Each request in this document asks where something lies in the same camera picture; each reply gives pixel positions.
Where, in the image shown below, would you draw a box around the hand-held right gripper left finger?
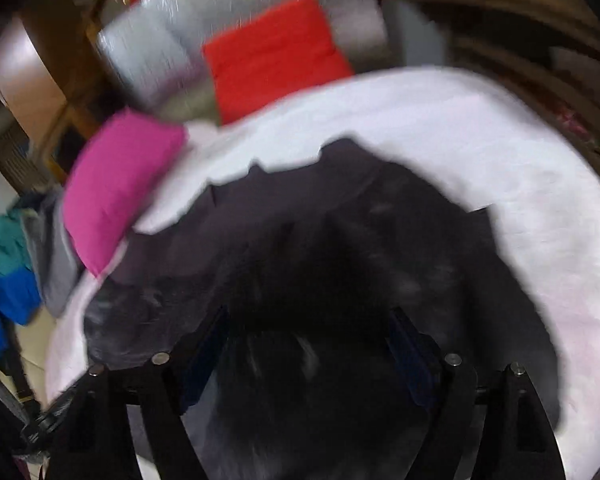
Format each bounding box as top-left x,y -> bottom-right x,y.
45,305 -> 231,480

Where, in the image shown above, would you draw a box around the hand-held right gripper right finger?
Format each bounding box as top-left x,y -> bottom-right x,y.
387,307 -> 567,480

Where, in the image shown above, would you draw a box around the black pants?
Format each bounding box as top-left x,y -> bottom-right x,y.
82,137 -> 564,480

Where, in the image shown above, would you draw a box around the grey garment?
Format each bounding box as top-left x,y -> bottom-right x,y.
20,192 -> 87,319

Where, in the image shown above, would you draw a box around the magenta folded cloth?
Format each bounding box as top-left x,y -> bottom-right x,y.
62,109 -> 189,279

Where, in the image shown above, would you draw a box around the blue garment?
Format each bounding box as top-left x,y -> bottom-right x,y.
0,267 -> 44,364

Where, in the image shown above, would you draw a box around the light pink blanket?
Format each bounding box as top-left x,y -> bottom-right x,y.
45,67 -> 600,480

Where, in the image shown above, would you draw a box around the teal shirt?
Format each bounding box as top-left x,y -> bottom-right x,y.
0,210 -> 34,279

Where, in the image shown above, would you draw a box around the silver insulated mat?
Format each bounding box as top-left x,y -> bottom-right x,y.
97,0 -> 392,124

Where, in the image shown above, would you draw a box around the red-orange folded cloth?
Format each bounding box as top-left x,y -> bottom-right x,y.
202,0 -> 354,126

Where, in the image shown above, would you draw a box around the wooden chair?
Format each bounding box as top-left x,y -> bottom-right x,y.
0,0 -> 137,181

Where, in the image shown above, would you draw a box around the dark wooden furniture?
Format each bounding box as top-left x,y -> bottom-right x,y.
375,0 -> 600,177

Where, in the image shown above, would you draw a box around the black strap bag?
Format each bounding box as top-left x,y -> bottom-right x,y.
0,340 -> 77,480

